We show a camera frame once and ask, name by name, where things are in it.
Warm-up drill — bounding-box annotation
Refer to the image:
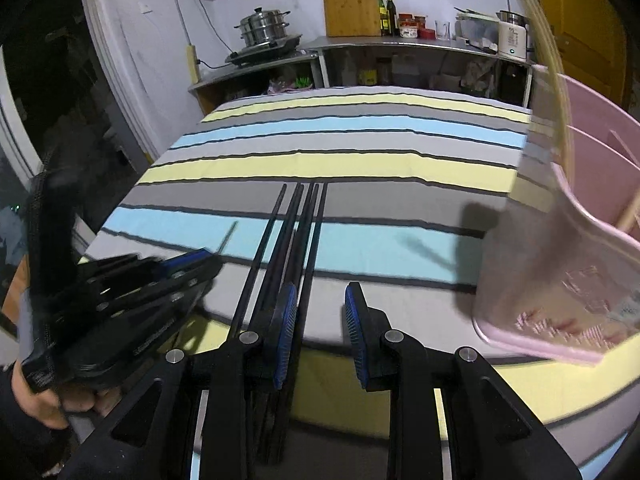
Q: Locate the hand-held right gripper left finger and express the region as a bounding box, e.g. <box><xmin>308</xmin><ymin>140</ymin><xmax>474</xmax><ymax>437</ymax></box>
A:
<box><xmin>62</xmin><ymin>282</ymin><xmax>301</xmax><ymax>480</ymax></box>

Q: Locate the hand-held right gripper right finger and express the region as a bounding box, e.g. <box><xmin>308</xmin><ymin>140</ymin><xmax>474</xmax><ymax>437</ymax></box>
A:
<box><xmin>344</xmin><ymin>281</ymin><xmax>583</xmax><ymax>480</ymax></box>

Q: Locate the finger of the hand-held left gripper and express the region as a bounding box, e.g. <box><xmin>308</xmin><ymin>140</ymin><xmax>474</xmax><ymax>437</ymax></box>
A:
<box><xmin>95</xmin><ymin>259</ymin><xmax>224</xmax><ymax>322</ymax></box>
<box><xmin>77</xmin><ymin>248</ymin><xmax>211</xmax><ymax>292</ymax></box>

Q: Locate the pink utensil holder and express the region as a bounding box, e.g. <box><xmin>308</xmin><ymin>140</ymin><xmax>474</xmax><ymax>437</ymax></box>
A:
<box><xmin>472</xmin><ymin>62</ymin><xmax>640</xmax><ymax>366</ymax></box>

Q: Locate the person's left forearm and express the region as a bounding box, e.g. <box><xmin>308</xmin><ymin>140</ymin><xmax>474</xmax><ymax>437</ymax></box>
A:
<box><xmin>0</xmin><ymin>360</ymin><xmax>76</xmax><ymax>478</ymax></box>

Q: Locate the person's left hand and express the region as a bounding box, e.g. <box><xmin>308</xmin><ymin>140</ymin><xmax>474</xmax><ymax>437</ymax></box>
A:
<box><xmin>10</xmin><ymin>360</ymin><xmax>121</xmax><ymax>431</ymax></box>

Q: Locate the thin black stick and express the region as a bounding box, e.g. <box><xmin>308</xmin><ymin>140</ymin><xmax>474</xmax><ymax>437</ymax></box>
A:
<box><xmin>216</xmin><ymin>221</ymin><xmax>239</xmax><ymax>257</ymax></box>

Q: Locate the striped sheet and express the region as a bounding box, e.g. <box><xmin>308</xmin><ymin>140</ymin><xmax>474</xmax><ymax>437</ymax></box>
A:
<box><xmin>75</xmin><ymin>85</ymin><xmax>640</xmax><ymax>480</ymax></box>

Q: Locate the low metal table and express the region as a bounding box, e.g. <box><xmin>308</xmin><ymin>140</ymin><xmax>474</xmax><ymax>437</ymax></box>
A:
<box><xmin>188</xmin><ymin>50</ymin><xmax>321</xmax><ymax>113</ymax></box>

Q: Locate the pink basket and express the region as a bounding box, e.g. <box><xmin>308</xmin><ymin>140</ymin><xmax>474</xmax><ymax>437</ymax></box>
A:
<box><xmin>267</xmin><ymin>79</ymin><xmax>314</xmax><ymax>95</ymax></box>

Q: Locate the black induction cooker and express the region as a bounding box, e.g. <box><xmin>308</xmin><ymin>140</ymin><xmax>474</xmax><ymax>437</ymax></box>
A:
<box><xmin>225</xmin><ymin>35</ymin><xmax>304</xmax><ymax>67</ymax></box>

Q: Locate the steel steamer pot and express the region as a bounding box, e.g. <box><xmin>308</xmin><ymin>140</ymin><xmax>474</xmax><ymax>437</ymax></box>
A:
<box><xmin>235</xmin><ymin>7</ymin><xmax>291</xmax><ymax>47</ymax></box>

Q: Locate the tall metal shelf table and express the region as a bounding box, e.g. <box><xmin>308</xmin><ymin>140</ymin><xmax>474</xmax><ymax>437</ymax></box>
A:
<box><xmin>300</xmin><ymin>35</ymin><xmax>536</xmax><ymax>108</ymax></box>

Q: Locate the bamboo cutting board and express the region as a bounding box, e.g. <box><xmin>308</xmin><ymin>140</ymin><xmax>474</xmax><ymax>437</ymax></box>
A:
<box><xmin>321</xmin><ymin>0</ymin><xmax>382</xmax><ymax>37</ymax></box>

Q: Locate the light wooden chopstick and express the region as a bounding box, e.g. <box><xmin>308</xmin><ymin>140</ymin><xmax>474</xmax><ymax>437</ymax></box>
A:
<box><xmin>616</xmin><ymin>194</ymin><xmax>640</xmax><ymax>235</ymax></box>
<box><xmin>502</xmin><ymin>0</ymin><xmax>575</xmax><ymax>173</ymax></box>

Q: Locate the clear storage container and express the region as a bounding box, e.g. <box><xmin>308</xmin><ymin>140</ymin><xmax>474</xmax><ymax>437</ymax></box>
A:
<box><xmin>454</xmin><ymin>7</ymin><xmax>501</xmax><ymax>54</ymax></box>

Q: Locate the white electric kettle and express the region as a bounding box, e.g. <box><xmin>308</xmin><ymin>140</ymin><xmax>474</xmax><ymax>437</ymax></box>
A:
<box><xmin>496</xmin><ymin>10</ymin><xmax>532</xmax><ymax>63</ymax></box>

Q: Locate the yellow wooden door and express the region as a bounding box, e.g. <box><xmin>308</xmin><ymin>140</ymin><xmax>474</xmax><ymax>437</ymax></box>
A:
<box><xmin>532</xmin><ymin>0</ymin><xmax>629</xmax><ymax>111</ymax></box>

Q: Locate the grey wall cable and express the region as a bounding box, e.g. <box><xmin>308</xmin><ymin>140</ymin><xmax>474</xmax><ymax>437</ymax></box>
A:
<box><xmin>165</xmin><ymin>0</ymin><xmax>238</xmax><ymax>57</ymax></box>

